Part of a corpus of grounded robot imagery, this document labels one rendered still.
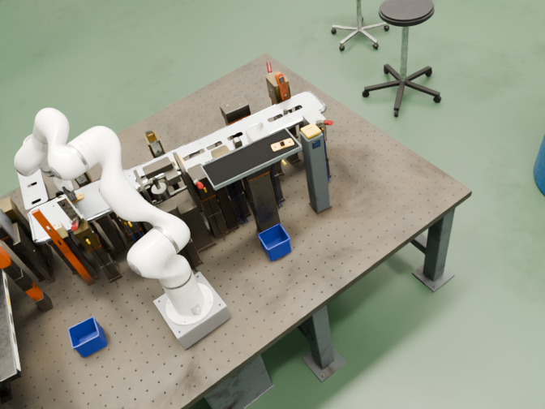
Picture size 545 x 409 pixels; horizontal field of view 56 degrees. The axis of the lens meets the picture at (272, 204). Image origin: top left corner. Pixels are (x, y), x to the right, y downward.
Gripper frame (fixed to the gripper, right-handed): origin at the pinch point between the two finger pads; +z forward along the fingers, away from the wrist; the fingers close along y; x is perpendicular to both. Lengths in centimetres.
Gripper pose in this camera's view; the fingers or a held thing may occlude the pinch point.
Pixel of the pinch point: (70, 195)
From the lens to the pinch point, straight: 230.4
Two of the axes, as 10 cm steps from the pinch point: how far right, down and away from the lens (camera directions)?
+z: 1.6, 6.4, 7.5
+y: -4.5, -6.3, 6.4
